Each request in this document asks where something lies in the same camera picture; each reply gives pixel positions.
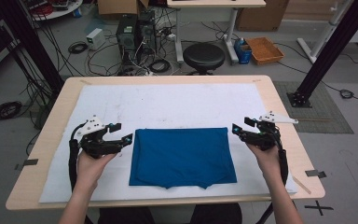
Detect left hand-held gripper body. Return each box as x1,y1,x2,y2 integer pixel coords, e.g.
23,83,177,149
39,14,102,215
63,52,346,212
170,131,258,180
76,114,126,160

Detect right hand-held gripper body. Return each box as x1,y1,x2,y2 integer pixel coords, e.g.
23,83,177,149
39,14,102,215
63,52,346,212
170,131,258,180
240,110,299,152

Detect blue t-shirt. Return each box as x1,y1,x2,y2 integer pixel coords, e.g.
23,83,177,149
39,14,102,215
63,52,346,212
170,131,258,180
128,126,239,190

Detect person's right hand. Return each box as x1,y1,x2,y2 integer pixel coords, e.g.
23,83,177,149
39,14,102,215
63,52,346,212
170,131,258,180
246,142,283,183

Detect person's left hand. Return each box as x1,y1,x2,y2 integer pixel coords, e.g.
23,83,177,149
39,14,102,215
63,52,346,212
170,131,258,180
76,149,118,191

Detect white table mat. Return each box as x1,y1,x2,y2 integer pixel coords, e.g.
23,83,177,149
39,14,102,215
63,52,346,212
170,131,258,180
38,82,298,204

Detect grey tape strip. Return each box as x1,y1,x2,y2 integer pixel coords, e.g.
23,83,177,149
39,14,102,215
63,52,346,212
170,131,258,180
304,169,327,179
14,158,40,172

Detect grey floor mat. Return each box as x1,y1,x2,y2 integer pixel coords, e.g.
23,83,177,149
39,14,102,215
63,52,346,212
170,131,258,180
272,80,355,135

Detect blue box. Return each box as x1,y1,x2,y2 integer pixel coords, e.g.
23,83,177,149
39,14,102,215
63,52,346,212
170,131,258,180
233,37,253,65

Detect orange tray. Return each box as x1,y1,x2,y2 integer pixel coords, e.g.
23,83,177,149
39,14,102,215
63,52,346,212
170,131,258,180
244,36,285,66

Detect person's dark pants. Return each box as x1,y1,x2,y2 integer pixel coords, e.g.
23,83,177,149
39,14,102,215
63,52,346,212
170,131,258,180
97,203,244,224

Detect light wooden table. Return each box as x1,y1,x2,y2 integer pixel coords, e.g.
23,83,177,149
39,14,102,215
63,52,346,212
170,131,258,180
5,75,326,212

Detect black round stool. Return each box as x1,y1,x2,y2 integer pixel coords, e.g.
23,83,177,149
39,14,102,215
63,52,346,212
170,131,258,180
182,42,227,77

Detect large black computer tower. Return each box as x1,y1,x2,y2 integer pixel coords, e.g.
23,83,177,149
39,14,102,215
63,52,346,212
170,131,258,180
115,14,139,69

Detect black tape cross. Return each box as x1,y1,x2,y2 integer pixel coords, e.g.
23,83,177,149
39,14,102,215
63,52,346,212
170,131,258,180
304,200,335,217

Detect white electronics box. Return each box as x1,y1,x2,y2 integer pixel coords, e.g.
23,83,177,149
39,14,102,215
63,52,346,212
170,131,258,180
85,27,106,51

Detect small black computer tower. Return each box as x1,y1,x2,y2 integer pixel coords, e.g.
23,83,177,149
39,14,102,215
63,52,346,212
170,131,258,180
136,9,158,56

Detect large cardboard box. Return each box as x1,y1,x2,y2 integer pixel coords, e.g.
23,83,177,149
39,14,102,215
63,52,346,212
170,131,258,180
235,0,291,33

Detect white metal stand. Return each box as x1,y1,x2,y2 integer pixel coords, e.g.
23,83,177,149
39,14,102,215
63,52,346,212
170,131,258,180
296,0,355,64

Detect small cardboard box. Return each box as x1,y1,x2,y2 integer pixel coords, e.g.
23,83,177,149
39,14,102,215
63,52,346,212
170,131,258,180
97,0,150,21

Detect white desk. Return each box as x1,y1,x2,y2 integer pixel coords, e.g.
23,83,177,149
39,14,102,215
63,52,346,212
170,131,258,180
166,0,268,65

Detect round white table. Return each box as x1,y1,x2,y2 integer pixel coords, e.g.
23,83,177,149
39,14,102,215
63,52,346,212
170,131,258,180
21,0,84,22

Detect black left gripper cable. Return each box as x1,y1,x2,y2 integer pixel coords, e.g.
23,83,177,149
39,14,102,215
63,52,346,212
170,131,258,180
67,121,88,192

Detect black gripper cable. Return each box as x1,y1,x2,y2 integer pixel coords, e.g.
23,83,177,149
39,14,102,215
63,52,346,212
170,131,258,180
67,121,88,192
273,125,290,189

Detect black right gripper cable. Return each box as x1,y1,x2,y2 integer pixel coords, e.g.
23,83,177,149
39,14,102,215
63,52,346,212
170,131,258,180
273,125,290,189

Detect small coiled black cable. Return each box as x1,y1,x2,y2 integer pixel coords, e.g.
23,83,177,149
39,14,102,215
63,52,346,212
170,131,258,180
338,89,355,100

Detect large coiled black cable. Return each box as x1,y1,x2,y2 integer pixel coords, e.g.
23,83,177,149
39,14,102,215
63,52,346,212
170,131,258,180
0,100,23,122

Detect black metal frame post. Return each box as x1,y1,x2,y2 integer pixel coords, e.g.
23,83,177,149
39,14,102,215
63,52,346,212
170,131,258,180
0,0,65,96
286,0,358,109

